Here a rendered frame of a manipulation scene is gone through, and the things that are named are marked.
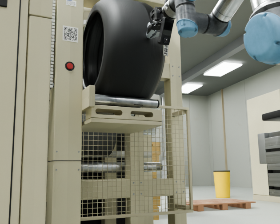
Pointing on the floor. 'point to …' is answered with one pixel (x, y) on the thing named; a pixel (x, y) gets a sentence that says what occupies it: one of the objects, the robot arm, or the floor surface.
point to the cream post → (66, 120)
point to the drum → (222, 183)
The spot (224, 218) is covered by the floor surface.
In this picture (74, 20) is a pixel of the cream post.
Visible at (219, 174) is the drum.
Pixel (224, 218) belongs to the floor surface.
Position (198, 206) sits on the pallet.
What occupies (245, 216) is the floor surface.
